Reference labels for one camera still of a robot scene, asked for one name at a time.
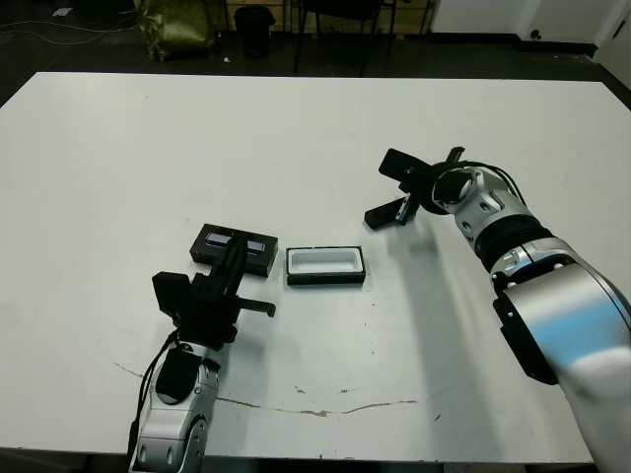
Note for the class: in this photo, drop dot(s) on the black waste bin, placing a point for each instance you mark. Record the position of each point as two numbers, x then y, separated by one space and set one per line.
254 32

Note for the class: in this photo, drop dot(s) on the black office chair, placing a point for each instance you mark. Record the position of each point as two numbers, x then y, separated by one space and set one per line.
340 12

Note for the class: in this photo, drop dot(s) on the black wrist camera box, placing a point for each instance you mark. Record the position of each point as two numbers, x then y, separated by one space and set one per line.
397 165
170 293

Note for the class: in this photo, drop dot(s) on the white paper sheet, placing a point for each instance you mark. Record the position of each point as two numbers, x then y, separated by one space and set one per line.
62 12

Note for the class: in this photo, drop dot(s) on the black box lid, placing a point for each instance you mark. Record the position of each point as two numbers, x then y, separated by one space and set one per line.
207 253

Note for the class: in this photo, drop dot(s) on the yellow-green sack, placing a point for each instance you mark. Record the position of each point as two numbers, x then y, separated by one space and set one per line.
172 29

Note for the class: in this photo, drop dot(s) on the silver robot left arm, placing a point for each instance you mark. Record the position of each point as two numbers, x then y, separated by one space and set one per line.
170 433

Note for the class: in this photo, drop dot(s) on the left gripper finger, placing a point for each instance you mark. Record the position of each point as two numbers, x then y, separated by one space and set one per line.
226 268
239 268

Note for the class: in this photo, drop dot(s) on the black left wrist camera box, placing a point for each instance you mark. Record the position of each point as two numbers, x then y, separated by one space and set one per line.
170 293

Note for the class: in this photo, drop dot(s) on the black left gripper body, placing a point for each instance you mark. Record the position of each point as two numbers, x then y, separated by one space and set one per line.
209 320

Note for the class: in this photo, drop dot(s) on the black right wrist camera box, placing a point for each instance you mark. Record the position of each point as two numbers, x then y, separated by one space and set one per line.
397 165

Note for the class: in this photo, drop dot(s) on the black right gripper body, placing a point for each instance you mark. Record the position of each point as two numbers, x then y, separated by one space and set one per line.
419 189

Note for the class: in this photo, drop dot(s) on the black box white insert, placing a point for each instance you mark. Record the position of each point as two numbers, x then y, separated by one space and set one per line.
325 278

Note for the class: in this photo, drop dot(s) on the small black phone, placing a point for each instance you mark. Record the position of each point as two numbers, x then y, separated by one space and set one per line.
382 214

